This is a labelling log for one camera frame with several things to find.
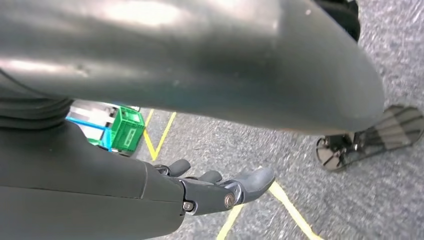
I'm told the black right robot foot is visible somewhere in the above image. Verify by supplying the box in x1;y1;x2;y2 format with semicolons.
315;104;424;173

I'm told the blue steel shelf rack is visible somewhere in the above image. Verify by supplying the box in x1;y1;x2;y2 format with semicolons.
65;115;115;153

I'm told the green plastic crate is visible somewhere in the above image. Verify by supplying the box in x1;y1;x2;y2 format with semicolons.
110;105;147;156

